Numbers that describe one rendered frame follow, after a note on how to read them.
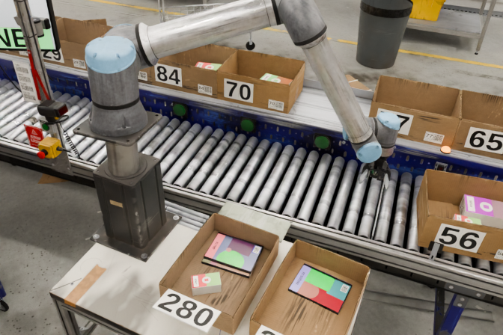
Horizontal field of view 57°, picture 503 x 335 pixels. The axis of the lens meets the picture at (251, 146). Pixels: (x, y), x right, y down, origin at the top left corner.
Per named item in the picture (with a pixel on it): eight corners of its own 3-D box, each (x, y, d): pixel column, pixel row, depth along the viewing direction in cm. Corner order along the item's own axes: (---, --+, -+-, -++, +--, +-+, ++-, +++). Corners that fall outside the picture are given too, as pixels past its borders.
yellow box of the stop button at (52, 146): (38, 158, 213) (34, 145, 209) (51, 147, 220) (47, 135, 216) (64, 165, 209) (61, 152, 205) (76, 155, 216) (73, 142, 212)
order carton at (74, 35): (35, 60, 276) (28, 34, 266) (67, 42, 299) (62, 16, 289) (91, 72, 266) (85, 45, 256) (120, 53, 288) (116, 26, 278)
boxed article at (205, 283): (221, 292, 162) (221, 284, 160) (192, 296, 161) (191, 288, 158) (219, 280, 167) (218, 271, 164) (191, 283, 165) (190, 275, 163)
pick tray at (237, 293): (159, 302, 159) (156, 284, 153) (214, 229, 187) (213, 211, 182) (233, 336, 150) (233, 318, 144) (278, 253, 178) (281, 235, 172)
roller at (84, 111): (31, 152, 232) (31, 145, 229) (93, 103, 272) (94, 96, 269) (39, 156, 232) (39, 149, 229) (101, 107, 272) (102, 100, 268)
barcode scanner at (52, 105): (63, 128, 199) (55, 108, 193) (42, 126, 203) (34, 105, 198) (73, 121, 204) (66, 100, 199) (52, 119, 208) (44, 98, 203)
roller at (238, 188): (223, 207, 205) (223, 199, 202) (262, 143, 245) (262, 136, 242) (233, 210, 204) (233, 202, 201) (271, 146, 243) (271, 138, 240)
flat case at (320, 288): (337, 315, 156) (338, 312, 155) (287, 291, 164) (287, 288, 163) (352, 287, 166) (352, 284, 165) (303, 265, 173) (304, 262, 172)
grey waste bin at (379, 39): (363, 73, 469) (374, 11, 431) (343, 52, 508) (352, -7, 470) (408, 69, 479) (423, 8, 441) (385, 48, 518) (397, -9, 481)
